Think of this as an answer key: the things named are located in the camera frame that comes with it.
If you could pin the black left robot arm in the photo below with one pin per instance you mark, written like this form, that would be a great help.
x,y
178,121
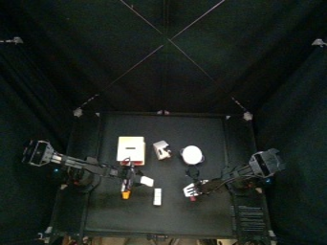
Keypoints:
x,y
72,161

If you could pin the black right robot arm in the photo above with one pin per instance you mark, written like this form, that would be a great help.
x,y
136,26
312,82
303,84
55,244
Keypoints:
x,y
259,166

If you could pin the white rice bowl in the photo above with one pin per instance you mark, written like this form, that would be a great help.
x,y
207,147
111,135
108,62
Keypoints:
x,y
191,154

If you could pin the white flat card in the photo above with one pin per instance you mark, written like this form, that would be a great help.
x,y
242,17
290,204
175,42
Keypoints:
x,y
147,181

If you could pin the white rectangular bar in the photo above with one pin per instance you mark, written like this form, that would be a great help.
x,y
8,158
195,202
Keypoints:
x,y
158,196

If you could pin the cream and red toy box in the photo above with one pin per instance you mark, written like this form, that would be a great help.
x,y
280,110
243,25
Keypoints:
x,y
131,150

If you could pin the silver frame clamp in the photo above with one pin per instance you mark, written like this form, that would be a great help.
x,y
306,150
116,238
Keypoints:
x,y
15,40
247,115
163,112
77,112
318,42

